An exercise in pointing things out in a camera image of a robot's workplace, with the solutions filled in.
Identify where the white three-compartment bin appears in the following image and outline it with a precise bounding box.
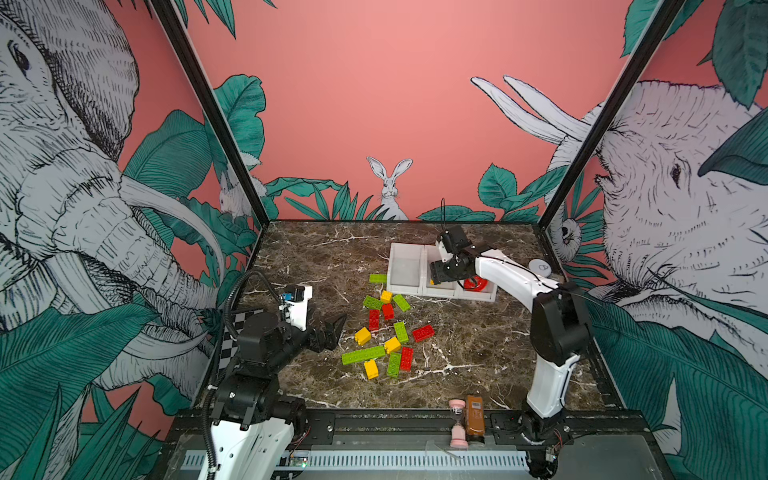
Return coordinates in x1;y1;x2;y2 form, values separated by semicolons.
387;243;497;302

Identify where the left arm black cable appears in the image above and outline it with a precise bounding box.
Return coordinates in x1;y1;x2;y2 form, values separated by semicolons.
200;271;283;475

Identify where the yellow lego brick left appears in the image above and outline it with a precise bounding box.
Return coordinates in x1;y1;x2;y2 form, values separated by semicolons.
354;328;372;346

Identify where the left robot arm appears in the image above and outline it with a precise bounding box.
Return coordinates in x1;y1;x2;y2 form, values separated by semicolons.
199;312;348;479

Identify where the yellow lego brick centre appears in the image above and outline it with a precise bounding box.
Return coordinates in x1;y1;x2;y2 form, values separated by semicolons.
384;337;402;355

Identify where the white perforated strip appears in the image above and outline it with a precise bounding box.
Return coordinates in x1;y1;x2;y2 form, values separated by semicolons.
179;450;529;472

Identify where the red arch lego piece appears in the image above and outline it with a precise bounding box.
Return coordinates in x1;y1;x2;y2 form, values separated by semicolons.
462;276;488;292

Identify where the long red lego brick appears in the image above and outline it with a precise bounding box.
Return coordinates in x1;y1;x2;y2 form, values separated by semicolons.
368;310;381;333

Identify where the black front rail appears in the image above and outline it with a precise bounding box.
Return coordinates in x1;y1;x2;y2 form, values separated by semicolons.
161;409;649;448

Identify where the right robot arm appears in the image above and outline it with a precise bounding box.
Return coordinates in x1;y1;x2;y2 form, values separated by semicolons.
430;241;592;445

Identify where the checkerboard calibration plate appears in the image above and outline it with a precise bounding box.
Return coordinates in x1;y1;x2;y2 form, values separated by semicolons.
217;307;265;371

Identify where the yellow lego brick front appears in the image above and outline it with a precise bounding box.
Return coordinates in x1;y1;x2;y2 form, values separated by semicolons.
363;359;380;380

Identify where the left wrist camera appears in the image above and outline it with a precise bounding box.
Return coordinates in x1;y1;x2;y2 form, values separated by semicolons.
279;284;313;331

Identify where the small red lego brick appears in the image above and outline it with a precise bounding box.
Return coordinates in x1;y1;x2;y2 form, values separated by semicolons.
381;303;395;321

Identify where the pink hourglass timer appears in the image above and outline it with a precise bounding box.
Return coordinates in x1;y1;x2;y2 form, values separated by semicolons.
448;399;469;450

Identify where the brown rectangular bottle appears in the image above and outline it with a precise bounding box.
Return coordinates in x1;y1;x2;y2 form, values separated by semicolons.
465;395;485;443

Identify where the long green lego brick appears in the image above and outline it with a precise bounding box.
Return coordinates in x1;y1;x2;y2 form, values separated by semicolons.
342;346;387;365

